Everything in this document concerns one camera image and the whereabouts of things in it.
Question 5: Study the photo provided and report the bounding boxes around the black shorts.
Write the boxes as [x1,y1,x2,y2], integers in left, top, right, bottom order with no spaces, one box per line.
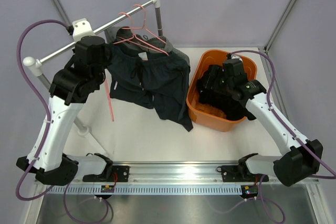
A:
[196,65,256,121]

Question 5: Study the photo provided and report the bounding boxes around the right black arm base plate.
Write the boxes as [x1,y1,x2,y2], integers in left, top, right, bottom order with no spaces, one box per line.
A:
[216,165,250,182]

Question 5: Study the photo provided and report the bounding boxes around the pink hanger of black shorts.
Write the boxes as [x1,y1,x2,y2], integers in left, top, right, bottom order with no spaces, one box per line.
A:
[104,79,114,122]

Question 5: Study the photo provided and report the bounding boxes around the pink hanger of grey shorts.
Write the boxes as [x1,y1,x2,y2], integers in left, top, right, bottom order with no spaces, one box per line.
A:
[133,4,166,44]

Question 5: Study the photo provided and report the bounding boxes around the silver clothes rack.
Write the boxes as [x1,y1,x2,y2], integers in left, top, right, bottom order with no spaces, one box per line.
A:
[19,0,163,155]

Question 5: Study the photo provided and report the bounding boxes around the dark navy shorts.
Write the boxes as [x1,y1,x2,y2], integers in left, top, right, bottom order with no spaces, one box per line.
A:
[107,44,193,132]

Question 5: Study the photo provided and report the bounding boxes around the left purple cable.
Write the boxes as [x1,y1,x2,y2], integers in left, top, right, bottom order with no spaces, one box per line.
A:
[15,19,71,201]

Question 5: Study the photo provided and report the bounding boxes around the orange plastic basket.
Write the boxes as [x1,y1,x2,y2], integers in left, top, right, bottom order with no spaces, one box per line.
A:
[186,49,247,132]

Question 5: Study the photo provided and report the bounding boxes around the pink hanger of navy shorts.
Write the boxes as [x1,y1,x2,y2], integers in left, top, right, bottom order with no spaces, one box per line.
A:
[113,12,169,56]

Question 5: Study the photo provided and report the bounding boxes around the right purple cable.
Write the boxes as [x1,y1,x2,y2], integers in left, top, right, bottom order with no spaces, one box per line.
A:
[229,49,336,179]

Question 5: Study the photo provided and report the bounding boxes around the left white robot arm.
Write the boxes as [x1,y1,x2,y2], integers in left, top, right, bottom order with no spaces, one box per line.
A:
[16,36,113,186]

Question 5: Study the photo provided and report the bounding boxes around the purple cable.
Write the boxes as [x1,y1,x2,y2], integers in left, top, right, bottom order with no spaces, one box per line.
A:
[15,19,71,201]
[229,49,336,179]

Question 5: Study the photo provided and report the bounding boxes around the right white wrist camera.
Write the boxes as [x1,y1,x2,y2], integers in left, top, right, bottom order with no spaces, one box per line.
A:
[227,54,243,62]

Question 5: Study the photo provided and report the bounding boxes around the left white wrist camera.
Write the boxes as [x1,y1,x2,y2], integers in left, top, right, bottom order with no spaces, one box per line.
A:
[67,18,95,42]

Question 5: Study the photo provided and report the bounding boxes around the aluminium mounting rail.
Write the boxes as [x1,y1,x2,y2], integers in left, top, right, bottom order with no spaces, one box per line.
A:
[27,159,255,186]

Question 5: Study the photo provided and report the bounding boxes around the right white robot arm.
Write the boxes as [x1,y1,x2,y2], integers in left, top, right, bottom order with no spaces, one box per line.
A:
[197,58,323,187]

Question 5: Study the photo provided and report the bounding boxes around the grey shorts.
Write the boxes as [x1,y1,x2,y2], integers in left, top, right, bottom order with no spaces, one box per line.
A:
[104,27,190,66]

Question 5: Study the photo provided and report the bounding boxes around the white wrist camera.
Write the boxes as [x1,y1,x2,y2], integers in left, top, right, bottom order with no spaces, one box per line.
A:
[227,54,243,62]
[67,18,95,42]

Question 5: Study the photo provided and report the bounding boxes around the white slotted cable duct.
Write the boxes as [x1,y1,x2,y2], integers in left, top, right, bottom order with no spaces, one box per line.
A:
[49,184,243,195]

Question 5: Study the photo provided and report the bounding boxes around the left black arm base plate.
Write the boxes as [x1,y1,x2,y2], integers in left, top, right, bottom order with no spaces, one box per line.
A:
[82,165,130,183]

